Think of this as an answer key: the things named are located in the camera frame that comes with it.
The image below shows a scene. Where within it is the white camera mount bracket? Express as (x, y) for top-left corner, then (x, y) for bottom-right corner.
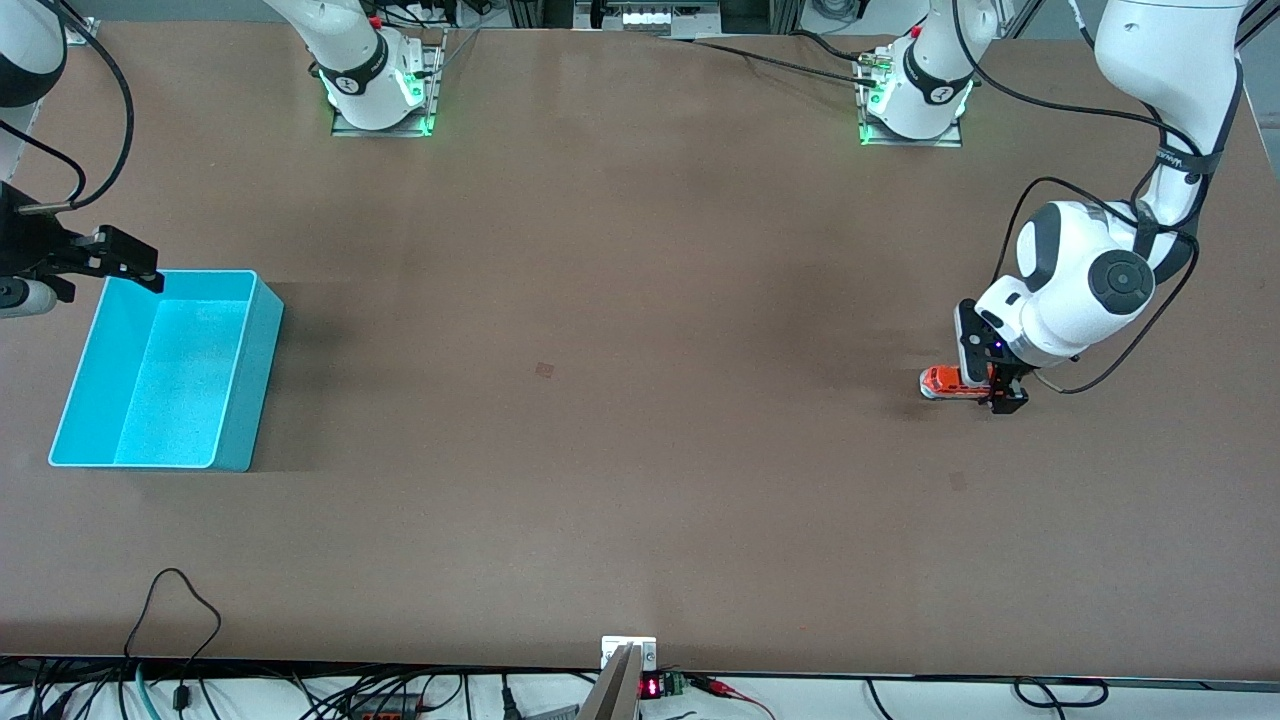
(601, 636), (658, 671)

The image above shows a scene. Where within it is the red wire with clip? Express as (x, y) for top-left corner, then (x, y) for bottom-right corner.
(688, 676), (777, 720)

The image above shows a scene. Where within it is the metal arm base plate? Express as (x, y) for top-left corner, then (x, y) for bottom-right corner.
(331, 28), (447, 139)
(857, 50), (964, 149)

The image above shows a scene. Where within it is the orange toy bus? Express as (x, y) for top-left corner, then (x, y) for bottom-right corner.
(919, 366), (997, 402)

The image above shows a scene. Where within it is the grey camera mount bar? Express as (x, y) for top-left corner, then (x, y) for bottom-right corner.
(577, 644), (642, 720)

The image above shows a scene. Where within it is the black cable on table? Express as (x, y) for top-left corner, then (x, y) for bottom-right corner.
(788, 29), (881, 65)
(660, 36), (881, 89)

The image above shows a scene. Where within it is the blue plastic box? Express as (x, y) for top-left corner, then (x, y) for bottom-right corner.
(48, 270), (286, 473)

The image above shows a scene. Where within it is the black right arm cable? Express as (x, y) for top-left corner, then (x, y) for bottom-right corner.
(0, 0), (137, 213)

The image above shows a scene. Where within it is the black coiled cable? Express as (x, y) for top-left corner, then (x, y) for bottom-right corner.
(1012, 677), (1110, 710)

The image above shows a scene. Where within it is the white lit device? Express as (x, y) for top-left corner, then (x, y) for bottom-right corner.
(618, 0), (723, 31)

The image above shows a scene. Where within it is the black looped cable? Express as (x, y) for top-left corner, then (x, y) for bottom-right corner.
(123, 567), (224, 720)

